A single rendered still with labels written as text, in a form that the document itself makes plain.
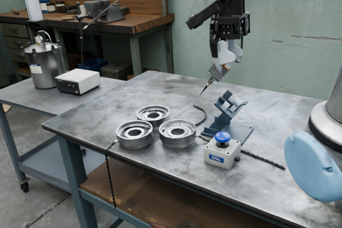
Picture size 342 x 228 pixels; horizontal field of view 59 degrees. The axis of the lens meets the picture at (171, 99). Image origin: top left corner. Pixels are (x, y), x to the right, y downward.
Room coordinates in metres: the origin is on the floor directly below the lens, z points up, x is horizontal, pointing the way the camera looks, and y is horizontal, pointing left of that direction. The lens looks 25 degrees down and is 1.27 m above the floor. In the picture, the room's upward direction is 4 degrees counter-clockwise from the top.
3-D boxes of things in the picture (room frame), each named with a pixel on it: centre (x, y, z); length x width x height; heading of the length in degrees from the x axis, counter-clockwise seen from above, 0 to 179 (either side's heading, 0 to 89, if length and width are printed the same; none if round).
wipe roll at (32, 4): (2.80, 1.17, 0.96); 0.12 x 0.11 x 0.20; 144
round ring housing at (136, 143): (0.75, 0.11, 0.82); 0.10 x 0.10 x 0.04
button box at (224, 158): (0.63, -0.13, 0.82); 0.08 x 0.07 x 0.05; 54
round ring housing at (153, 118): (0.85, 0.06, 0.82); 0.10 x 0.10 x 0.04
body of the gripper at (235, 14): (0.77, -0.16, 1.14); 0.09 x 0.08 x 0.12; 55
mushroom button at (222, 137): (0.64, -0.12, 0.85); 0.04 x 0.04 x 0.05
